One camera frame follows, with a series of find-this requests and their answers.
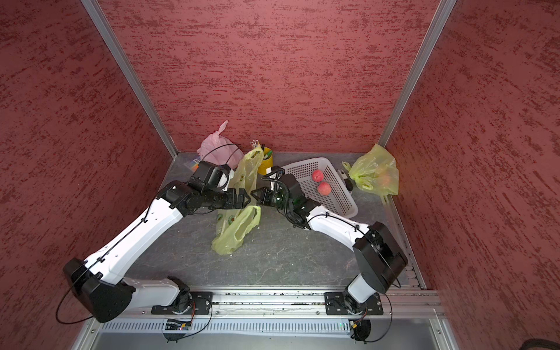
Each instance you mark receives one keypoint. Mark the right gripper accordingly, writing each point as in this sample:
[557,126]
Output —
[265,198]

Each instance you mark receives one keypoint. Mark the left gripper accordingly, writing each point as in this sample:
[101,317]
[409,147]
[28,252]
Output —
[230,204]

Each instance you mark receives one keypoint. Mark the green avocado print bag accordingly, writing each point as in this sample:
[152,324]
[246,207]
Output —
[234,225]

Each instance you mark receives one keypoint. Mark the pink plastic bag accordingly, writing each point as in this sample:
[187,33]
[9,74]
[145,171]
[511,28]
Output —
[219,150]

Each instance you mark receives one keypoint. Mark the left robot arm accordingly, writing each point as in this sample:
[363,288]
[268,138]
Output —
[99,282]

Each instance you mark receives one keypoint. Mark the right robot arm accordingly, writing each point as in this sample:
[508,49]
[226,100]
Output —
[379,257]

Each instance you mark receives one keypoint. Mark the peach in basket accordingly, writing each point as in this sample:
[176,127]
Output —
[324,189]
[318,176]

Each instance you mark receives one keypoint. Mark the yellow pencil cup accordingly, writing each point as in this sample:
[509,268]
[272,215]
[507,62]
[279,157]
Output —
[267,162]

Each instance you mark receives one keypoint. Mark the white plastic basket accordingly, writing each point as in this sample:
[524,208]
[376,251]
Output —
[339,201]

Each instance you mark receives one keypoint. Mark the pencils in cup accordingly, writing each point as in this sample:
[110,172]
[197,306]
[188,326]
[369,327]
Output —
[258,144]

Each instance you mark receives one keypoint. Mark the small black object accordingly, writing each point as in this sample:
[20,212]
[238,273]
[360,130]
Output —
[348,183]

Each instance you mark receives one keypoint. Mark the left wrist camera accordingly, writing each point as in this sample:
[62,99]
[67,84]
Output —
[226,175]

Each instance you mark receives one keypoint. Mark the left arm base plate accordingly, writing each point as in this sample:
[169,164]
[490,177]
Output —
[187,303]

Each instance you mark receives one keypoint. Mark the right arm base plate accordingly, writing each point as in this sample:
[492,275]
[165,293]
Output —
[341,303]

